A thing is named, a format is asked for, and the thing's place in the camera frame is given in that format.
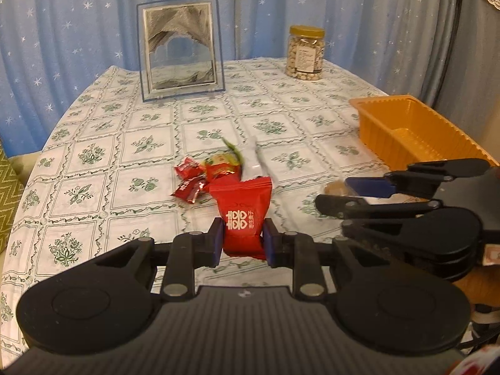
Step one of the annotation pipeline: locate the orange plastic tray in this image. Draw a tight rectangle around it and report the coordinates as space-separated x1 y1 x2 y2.
349 94 493 173

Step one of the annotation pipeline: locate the grey lace-trimmed cover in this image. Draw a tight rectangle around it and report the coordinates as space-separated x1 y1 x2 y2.
424 0 500 157

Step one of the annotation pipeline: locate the green floral tablecloth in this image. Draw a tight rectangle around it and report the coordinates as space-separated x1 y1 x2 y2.
0 58 500 360

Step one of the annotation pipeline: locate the framed sand picture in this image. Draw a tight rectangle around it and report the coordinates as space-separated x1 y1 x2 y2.
136 0 226 103

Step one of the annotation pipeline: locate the green zigzag cushion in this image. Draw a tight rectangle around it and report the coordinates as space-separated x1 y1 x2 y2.
0 141 29 258

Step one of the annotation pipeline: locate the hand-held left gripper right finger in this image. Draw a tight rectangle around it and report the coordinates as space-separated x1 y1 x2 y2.
262 219 387 301

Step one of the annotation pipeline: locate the small red candy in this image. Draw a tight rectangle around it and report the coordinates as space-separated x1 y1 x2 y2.
171 177 209 204
174 156 206 180

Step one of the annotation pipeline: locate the large red snack packet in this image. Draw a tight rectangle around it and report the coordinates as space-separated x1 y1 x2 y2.
209 177 273 260

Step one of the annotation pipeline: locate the clear white snack packet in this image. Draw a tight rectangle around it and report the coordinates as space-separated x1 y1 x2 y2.
240 137 274 182

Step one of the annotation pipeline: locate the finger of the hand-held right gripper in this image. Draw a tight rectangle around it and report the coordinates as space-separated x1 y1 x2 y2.
314 194 462 245
346 159 491 200

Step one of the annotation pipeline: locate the red and white printed cloth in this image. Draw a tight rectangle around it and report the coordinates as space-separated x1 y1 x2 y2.
445 344 500 375

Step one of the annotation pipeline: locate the green and red snack packet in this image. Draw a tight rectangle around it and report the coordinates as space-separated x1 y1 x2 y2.
205 138 245 182

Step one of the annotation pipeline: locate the blue star-print curtain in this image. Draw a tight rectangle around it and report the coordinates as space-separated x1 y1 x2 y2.
0 0 462 157

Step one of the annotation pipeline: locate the nut jar with gold lid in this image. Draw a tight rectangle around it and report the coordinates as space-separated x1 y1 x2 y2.
285 25 326 80

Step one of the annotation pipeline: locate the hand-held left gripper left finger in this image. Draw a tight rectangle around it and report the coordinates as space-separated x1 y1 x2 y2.
94 219 225 301

